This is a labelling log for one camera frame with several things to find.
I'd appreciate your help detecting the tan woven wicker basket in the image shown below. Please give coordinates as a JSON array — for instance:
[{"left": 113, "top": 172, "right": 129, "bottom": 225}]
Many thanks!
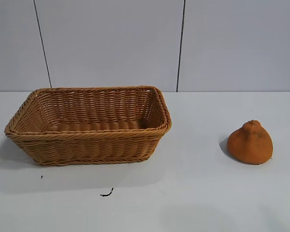
[{"left": 4, "top": 84, "right": 173, "bottom": 167}]

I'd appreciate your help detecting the bumpy orange fruit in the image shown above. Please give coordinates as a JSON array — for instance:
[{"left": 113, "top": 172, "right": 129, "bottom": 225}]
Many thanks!
[{"left": 226, "top": 119, "right": 274, "bottom": 166}]

